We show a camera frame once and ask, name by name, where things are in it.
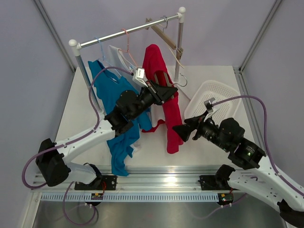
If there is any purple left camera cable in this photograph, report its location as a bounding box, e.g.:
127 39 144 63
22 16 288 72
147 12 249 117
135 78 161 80
21 66 133 190

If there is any grey plastic hanger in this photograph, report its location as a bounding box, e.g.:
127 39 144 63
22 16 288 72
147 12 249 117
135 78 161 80
153 71 188 87

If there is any pink wire hanger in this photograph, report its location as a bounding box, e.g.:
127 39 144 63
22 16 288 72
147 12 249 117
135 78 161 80
121 28 138 67

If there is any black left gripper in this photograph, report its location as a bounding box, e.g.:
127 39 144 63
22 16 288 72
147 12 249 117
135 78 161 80
130 79 177 120

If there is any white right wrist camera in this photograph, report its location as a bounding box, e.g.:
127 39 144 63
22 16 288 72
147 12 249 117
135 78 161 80
204 97 219 121

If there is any red t shirt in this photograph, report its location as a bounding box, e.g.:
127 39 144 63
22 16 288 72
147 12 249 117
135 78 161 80
142 44 183 154

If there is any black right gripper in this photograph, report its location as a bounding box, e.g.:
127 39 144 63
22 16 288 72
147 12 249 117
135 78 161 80
171 110 229 151

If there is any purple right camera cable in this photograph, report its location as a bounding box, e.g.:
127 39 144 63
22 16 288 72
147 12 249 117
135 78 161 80
212 95 304 198

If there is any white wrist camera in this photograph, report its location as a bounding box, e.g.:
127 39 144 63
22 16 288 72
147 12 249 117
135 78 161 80
133 67 147 87
204 97 219 121

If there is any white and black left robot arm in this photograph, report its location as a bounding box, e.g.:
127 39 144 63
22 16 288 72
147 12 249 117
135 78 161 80
36 80 178 190

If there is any white slotted cable duct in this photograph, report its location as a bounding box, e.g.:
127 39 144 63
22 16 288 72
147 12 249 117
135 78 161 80
40 192 219 202

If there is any white t shirt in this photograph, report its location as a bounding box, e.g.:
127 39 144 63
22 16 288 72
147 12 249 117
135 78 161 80
108 45 167 154

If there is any white plastic laundry basket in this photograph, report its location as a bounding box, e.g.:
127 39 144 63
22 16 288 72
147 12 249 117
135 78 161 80
184 80 240 124

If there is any purple camera cable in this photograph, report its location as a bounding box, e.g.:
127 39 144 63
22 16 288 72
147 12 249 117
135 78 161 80
212 95 304 198
21 66 133 190

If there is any aluminium mounting rail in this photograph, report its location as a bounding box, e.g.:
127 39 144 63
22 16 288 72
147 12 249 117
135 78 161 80
30 165 238 192

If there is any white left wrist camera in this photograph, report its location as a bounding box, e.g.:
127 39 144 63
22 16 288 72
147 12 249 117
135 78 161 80
133 67 147 87

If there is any wooden clip hanger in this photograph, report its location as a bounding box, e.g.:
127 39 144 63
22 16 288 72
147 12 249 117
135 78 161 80
146 16 184 69

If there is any silver white clothes rack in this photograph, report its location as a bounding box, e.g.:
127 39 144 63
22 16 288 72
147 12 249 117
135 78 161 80
68 6 193 114

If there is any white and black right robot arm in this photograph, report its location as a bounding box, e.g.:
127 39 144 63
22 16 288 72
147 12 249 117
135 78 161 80
173 113 304 228

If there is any light blue wire hanger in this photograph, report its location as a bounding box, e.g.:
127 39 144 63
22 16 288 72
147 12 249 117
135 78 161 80
98 41 122 77

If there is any blue t shirt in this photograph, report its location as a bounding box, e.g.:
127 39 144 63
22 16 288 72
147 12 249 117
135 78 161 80
88 60 152 176

